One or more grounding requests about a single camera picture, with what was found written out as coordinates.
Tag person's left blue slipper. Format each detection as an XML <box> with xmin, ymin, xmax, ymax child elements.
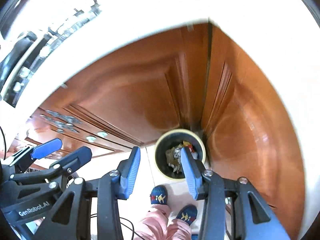
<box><xmin>150</xmin><ymin>185</ymin><xmax>168</xmax><ymax>205</ymax></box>

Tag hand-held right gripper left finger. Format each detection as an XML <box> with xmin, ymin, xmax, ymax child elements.
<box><xmin>41</xmin><ymin>146</ymin><xmax>141</xmax><ymax>240</ymax></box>

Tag black glass gas stove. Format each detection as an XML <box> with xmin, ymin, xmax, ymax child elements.
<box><xmin>0</xmin><ymin>0</ymin><xmax>103</xmax><ymax>105</ymax></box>

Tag person's blue slipper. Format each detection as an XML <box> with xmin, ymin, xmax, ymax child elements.
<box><xmin>176</xmin><ymin>204</ymin><xmax>198</xmax><ymax>224</ymax></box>
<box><xmin>150</xmin><ymin>185</ymin><xmax>168</xmax><ymax>205</ymax></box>

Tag person's right leg pink pants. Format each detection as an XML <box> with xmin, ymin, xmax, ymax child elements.
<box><xmin>164</xmin><ymin>219</ymin><xmax>198</xmax><ymax>240</ymax></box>

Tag wooden cabinet door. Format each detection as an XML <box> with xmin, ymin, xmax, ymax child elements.
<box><xmin>37</xmin><ymin>25</ymin><xmax>193</xmax><ymax>153</ymax></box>
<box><xmin>201</xmin><ymin>26</ymin><xmax>304</xmax><ymax>240</ymax></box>

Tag person's right blue slipper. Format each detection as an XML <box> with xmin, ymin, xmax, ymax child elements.
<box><xmin>176</xmin><ymin>204</ymin><xmax>198</xmax><ymax>224</ymax></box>

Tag round cream rimmed waste bin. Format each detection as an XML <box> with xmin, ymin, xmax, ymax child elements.
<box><xmin>154</xmin><ymin>129</ymin><xmax>207</xmax><ymax>180</ymax></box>

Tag thin black cable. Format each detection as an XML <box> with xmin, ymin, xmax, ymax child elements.
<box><xmin>90</xmin><ymin>214</ymin><xmax>140</xmax><ymax>240</ymax></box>

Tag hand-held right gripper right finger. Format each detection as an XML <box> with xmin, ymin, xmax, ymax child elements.
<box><xmin>180</xmin><ymin>147</ymin><xmax>292</xmax><ymax>240</ymax></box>

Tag person's leg pink pants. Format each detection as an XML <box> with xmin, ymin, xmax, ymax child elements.
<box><xmin>164</xmin><ymin>219</ymin><xmax>198</xmax><ymax>240</ymax></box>
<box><xmin>134</xmin><ymin>204</ymin><xmax>170</xmax><ymax>240</ymax></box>

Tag wooden cabinet corner post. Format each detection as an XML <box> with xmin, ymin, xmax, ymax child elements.
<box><xmin>180</xmin><ymin>25</ymin><xmax>210</xmax><ymax>135</ymax></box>

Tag ornate metal drawer handle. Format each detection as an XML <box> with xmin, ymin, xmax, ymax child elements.
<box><xmin>40</xmin><ymin>109</ymin><xmax>83</xmax><ymax>133</ymax></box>

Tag person's left leg pink pants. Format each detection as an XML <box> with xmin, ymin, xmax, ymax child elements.
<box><xmin>134</xmin><ymin>204</ymin><xmax>170</xmax><ymax>240</ymax></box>

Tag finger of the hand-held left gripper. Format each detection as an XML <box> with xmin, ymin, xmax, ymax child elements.
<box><xmin>9</xmin><ymin>146</ymin><xmax>93</xmax><ymax>185</ymax></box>
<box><xmin>0</xmin><ymin>138</ymin><xmax>63</xmax><ymax>179</ymax></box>

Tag brown bag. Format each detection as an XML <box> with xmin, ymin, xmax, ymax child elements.
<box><xmin>166</xmin><ymin>149</ymin><xmax>183</xmax><ymax>173</ymax></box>

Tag wooden drawer front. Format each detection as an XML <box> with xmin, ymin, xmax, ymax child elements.
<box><xmin>15</xmin><ymin>107</ymin><xmax>140</xmax><ymax>170</ymax></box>

